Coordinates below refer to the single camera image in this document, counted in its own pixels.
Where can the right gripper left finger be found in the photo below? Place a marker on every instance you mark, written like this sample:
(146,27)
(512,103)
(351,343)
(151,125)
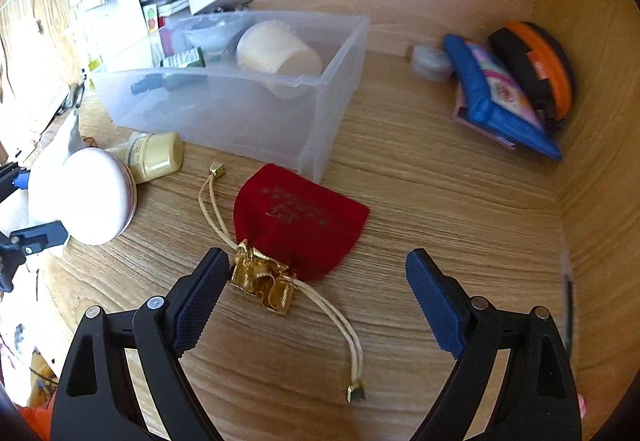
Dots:
(96,399)

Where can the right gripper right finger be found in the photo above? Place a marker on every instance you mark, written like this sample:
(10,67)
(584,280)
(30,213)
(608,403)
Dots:
(537,399)

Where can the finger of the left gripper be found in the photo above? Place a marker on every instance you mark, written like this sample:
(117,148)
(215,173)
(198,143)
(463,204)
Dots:
(13,177)
(20,244)

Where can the pink round compact case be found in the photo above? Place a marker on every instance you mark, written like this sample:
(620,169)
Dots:
(91,192)

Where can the cream yellow lotion tube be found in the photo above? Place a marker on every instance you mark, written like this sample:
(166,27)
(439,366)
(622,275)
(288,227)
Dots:
(149,157)

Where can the red velvet drawstring pouch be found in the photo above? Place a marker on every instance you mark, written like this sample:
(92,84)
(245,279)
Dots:
(287,233)

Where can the white paper sheet stack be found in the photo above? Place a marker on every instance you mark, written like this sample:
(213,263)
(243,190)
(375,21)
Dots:
(114,32)

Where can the fruit pattern card pack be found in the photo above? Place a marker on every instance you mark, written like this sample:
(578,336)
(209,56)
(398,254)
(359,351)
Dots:
(152,22)

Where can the clear plastic bowl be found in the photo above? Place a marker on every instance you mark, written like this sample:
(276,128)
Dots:
(216,35)

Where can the blue patterned pouch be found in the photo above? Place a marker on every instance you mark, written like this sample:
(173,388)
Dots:
(489,99)

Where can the clear plastic storage bin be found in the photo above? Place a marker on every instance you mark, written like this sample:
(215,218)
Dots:
(284,120)

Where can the cream plastic cup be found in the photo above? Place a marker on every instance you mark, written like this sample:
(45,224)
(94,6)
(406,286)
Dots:
(273,47)

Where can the black orange round case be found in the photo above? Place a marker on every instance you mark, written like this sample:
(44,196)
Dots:
(540,66)

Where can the small white round container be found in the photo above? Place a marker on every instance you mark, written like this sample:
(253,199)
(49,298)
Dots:
(431,63)

